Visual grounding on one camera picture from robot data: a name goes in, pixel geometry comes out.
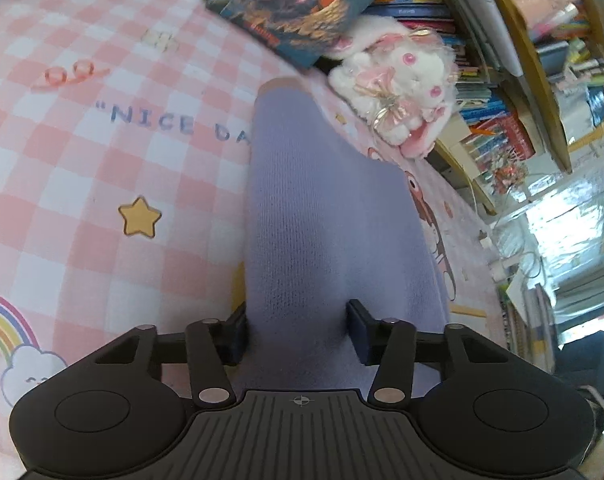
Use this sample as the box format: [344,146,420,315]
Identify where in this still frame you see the large illustrated book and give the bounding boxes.
[204,0,419,69]

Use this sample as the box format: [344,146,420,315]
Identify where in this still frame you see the row of colourful books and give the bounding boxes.
[367,0,539,197]

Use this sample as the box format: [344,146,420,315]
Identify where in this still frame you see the white flat board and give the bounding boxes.
[446,0,524,79]

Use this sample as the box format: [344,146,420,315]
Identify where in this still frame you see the wooden bookshelf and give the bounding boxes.
[422,0,604,217]

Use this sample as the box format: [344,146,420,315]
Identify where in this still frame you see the purple and mauve sweater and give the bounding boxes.
[241,76,454,396]

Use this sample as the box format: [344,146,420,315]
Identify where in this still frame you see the pink checkered blanket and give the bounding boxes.
[0,0,510,463]

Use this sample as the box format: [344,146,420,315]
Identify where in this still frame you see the white pink bunny plush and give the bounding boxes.
[326,15,459,159]

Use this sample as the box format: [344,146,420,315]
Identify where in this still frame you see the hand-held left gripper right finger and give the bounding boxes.
[347,299,511,406]

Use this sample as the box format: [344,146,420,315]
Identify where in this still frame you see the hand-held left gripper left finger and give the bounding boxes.
[94,302,247,406]

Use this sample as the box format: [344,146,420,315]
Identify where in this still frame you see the white power adapter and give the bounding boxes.
[478,229,524,282]

